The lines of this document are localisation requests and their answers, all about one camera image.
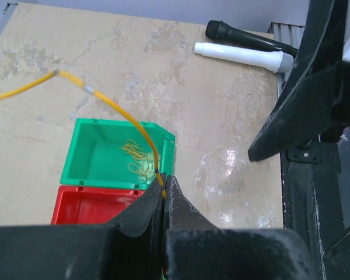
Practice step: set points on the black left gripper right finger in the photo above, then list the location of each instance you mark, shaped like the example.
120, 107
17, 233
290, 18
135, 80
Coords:
192, 241

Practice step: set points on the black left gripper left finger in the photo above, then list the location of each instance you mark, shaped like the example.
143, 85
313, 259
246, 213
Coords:
136, 246

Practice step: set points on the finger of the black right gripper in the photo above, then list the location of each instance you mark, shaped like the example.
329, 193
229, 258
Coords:
303, 109

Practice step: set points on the white plastic tube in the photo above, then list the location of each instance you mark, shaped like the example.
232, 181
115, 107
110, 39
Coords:
274, 61

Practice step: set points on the red plastic bin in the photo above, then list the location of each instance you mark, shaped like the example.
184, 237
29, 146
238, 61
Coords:
90, 205

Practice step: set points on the right green plastic bin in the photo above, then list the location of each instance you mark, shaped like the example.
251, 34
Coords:
107, 153

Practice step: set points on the black microphone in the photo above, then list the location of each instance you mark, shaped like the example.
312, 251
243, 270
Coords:
221, 32

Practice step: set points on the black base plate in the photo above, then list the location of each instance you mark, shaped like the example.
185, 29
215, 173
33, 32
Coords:
316, 201

